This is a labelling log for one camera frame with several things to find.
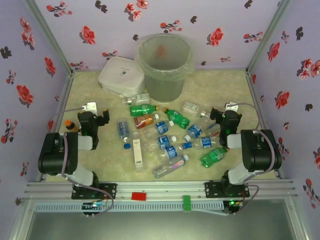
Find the white slotted cable duct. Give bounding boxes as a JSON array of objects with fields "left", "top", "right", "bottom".
[{"left": 33, "top": 201, "right": 225, "bottom": 213}]

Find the green bottle orange cap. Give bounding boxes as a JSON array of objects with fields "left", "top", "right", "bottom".
[
  {"left": 162, "top": 107, "right": 191, "bottom": 130},
  {"left": 129, "top": 104, "right": 160, "bottom": 118}
]

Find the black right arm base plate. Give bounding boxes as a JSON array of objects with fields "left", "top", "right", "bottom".
[{"left": 204, "top": 180, "right": 251, "bottom": 198}]

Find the crushed green plastic bottle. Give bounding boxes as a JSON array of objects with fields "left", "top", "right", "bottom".
[{"left": 199, "top": 147, "right": 230, "bottom": 168}]

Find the green rectangular block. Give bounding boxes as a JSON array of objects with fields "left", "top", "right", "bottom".
[{"left": 182, "top": 194, "right": 191, "bottom": 213}]

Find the aluminium side frame rail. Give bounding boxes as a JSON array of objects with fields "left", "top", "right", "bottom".
[
  {"left": 246, "top": 69, "right": 283, "bottom": 180},
  {"left": 37, "top": 71, "right": 76, "bottom": 181}
]

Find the red rectangular tag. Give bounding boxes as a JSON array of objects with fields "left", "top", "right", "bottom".
[{"left": 131, "top": 191, "right": 147, "bottom": 201}]

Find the grey metal panel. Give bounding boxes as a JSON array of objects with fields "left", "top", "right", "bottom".
[{"left": 7, "top": 197, "right": 308, "bottom": 240}]

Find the aluminium frame post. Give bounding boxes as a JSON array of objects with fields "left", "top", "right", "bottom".
[
  {"left": 246, "top": 0, "right": 293, "bottom": 76},
  {"left": 23, "top": 0, "right": 76, "bottom": 76}
]

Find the aluminium mounting rail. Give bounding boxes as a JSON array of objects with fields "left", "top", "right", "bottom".
[{"left": 23, "top": 179, "right": 298, "bottom": 201}]

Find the grey right arm cable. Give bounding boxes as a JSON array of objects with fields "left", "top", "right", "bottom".
[{"left": 226, "top": 102, "right": 276, "bottom": 216}]

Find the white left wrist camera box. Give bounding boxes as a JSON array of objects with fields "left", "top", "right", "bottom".
[{"left": 81, "top": 101, "right": 98, "bottom": 116}]

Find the grey left arm cable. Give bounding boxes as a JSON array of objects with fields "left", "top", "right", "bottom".
[{"left": 48, "top": 106, "right": 115, "bottom": 217}]

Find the white square lidded container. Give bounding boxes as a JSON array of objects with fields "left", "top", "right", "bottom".
[{"left": 97, "top": 56, "right": 146, "bottom": 99}]

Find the clear bottle white green label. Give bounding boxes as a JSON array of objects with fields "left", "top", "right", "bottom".
[{"left": 121, "top": 92, "right": 151, "bottom": 106}]

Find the clear bottle pink label blue cap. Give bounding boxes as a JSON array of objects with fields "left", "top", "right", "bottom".
[{"left": 152, "top": 153, "right": 190, "bottom": 180}]

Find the red label bottle white cap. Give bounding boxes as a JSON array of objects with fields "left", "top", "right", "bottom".
[{"left": 133, "top": 113, "right": 160, "bottom": 130}]

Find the brown bottle orange cap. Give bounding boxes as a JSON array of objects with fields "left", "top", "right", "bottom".
[{"left": 64, "top": 119, "right": 81, "bottom": 133}]

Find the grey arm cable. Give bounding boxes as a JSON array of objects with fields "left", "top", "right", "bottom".
[
  {"left": 226, "top": 102, "right": 276, "bottom": 216},
  {"left": 48, "top": 106, "right": 115, "bottom": 217}
]

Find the crushed clear bottle blue print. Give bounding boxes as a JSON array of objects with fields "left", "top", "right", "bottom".
[{"left": 116, "top": 119, "right": 133, "bottom": 141}]

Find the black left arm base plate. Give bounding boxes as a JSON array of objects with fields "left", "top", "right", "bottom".
[{"left": 71, "top": 183, "right": 118, "bottom": 200}]

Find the clear rectangular bottle white label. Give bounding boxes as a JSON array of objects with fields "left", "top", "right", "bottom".
[{"left": 181, "top": 101, "right": 200, "bottom": 118}]

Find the clear plastic bin liner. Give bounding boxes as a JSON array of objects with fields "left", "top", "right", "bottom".
[{"left": 134, "top": 33, "right": 196, "bottom": 83}]

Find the grey translucent plastic bin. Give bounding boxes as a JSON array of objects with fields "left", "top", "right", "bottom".
[{"left": 134, "top": 33, "right": 195, "bottom": 103}]

